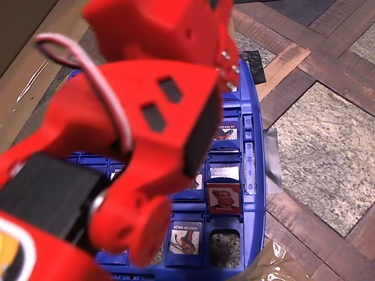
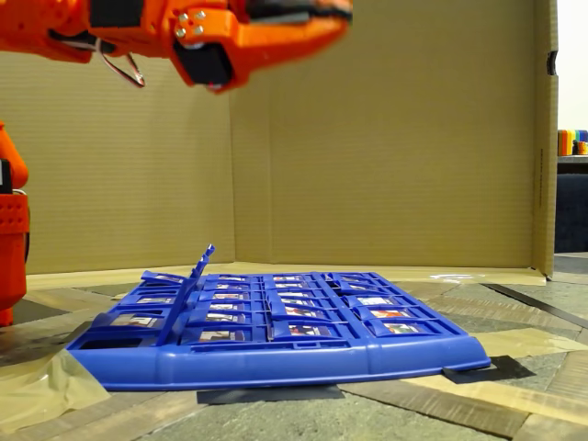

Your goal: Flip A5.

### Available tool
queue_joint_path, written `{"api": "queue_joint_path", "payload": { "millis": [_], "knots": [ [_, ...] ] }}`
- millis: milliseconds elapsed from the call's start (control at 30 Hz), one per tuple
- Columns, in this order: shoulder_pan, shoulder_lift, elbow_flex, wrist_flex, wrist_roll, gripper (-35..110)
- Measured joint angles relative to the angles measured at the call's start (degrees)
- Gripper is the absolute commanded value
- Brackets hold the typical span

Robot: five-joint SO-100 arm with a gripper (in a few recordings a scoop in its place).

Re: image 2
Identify white card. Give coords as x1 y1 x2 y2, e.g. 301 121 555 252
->
344 293 417 308

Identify orange-white card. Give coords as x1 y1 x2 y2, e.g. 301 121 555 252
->
353 305 433 322

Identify brown cardboard box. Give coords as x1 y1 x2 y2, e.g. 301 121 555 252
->
0 0 560 288

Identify multicoloured striped block stack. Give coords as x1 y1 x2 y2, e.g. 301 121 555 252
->
557 129 588 157

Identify dark blue furniture piece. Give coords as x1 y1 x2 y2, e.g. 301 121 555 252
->
554 155 588 254

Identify blue Guess Who game board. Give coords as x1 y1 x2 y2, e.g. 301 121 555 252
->
65 270 492 392

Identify long thin black tape strip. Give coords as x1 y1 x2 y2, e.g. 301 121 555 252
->
481 282 588 330

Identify flat brown packing tape patch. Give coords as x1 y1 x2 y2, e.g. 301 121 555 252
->
472 326 588 360

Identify crumpled brown packing tape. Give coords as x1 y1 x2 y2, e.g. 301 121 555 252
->
0 351 111 435

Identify red white servo wires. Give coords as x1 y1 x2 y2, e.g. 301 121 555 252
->
96 39 147 89

